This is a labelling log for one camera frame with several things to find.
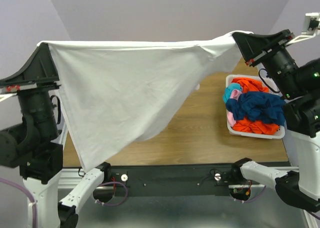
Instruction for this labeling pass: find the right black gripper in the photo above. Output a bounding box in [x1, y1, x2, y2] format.
[231, 27, 301, 98]

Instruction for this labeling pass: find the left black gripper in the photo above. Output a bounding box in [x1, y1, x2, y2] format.
[0, 40, 62, 141]

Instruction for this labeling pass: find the white t shirt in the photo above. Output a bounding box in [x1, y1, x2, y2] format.
[44, 31, 242, 171]

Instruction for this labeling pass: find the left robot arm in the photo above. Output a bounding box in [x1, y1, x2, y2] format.
[0, 43, 111, 228]

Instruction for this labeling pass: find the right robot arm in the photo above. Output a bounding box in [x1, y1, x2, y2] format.
[230, 29, 320, 213]

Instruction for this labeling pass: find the white plastic laundry basket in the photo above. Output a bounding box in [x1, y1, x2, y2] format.
[225, 74, 286, 140]

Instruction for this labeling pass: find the orange t shirt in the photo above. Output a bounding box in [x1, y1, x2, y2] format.
[225, 77, 280, 135]

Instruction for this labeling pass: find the pink t shirt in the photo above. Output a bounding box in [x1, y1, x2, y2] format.
[227, 89, 242, 127]

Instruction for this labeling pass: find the teal t shirt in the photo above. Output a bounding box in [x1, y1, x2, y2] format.
[222, 83, 243, 103]

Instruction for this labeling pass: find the navy blue t shirt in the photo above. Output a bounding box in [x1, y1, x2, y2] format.
[225, 91, 286, 126]

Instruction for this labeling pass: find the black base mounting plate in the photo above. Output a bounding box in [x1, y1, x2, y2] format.
[109, 163, 257, 198]

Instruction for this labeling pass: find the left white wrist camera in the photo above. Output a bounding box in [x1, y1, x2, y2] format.
[0, 92, 17, 102]

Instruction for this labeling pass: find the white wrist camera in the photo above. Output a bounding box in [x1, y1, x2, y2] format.
[0, 92, 17, 102]
[286, 12, 320, 46]

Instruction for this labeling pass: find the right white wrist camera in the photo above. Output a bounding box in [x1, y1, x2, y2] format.
[286, 12, 320, 46]

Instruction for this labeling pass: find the aluminium table frame rail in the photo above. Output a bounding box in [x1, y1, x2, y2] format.
[59, 127, 86, 186]

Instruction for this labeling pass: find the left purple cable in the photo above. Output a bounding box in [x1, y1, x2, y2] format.
[0, 176, 38, 228]

